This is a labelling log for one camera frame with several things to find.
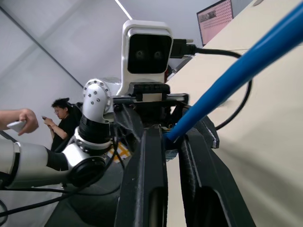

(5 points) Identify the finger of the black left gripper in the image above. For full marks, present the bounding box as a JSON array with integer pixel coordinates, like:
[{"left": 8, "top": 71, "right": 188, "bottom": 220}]
[
  {"left": 189, "top": 115, "right": 220, "bottom": 150},
  {"left": 113, "top": 105, "right": 145, "bottom": 152}
]

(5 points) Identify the ceiling light strip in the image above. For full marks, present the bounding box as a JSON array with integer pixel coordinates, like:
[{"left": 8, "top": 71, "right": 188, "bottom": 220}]
[{"left": 115, "top": 0, "right": 133, "bottom": 20}]

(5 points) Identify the bystander's bare hand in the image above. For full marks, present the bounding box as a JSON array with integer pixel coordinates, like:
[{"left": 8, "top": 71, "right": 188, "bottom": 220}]
[{"left": 18, "top": 108, "right": 40, "bottom": 136}]

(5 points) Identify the seated person in black shirt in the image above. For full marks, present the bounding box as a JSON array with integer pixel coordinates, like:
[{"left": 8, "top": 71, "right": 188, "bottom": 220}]
[{"left": 42, "top": 97, "right": 81, "bottom": 152}]

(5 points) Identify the wall monitor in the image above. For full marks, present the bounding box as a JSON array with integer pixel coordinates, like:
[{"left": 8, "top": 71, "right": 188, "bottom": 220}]
[{"left": 196, "top": 0, "right": 234, "bottom": 47}]

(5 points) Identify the white phone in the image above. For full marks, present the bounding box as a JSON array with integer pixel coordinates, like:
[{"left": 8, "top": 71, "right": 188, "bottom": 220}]
[{"left": 6, "top": 120, "right": 27, "bottom": 133}]

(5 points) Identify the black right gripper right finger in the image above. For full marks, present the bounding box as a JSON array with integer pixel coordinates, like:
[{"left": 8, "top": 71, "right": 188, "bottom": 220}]
[{"left": 179, "top": 131, "right": 257, "bottom": 227}]

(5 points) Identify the yellow white patterned object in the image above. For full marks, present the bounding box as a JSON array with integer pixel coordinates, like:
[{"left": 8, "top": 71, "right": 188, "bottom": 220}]
[{"left": 107, "top": 141, "right": 132, "bottom": 164}]

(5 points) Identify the black camera cable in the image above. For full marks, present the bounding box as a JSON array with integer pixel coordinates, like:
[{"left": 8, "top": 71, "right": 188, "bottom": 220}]
[{"left": 171, "top": 38, "right": 253, "bottom": 130}]

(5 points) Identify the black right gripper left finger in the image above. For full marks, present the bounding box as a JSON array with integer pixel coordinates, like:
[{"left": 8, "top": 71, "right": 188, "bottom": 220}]
[{"left": 113, "top": 127, "right": 169, "bottom": 227}]

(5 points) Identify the blue cable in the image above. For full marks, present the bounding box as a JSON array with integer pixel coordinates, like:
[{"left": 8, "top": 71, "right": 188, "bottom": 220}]
[{"left": 163, "top": 2, "right": 303, "bottom": 162}]

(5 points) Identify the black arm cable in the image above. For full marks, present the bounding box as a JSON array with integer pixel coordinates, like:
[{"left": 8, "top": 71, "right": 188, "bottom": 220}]
[{"left": 0, "top": 132, "right": 126, "bottom": 217}]

